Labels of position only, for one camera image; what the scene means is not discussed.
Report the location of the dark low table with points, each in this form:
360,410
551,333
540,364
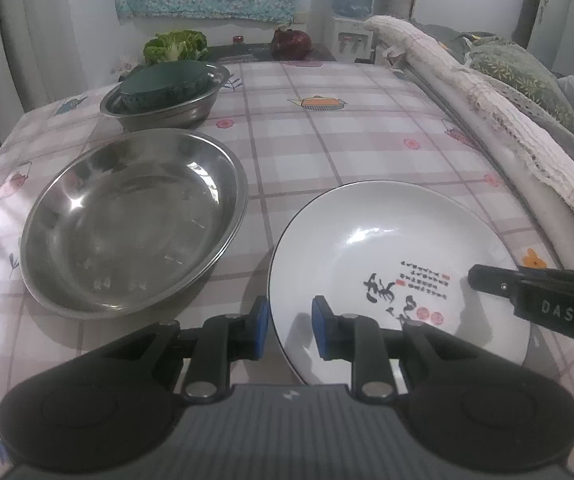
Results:
247,52

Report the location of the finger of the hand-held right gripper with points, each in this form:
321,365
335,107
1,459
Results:
492,280

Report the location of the grey sofa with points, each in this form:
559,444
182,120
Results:
532,192

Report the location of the green floral pillow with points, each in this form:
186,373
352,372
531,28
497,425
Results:
522,80

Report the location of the green ceramic bowl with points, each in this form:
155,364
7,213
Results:
162,85

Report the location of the white printed plate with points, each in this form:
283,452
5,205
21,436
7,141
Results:
367,240

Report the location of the red cabbage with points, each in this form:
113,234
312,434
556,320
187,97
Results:
292,42

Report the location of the green lettuce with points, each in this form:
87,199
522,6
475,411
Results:
174,45

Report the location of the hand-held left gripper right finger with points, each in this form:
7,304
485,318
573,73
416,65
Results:
319,331

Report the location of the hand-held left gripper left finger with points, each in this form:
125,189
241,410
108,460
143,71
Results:
261,326

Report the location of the large steel basin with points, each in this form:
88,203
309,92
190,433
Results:
132,220

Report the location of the white curtain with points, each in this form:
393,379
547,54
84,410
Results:
57,25

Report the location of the stainless steel bowl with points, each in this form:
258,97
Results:
167,115

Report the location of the grey blanket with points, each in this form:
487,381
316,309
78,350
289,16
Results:
447,37

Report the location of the red bottle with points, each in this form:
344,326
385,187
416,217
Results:
238,40

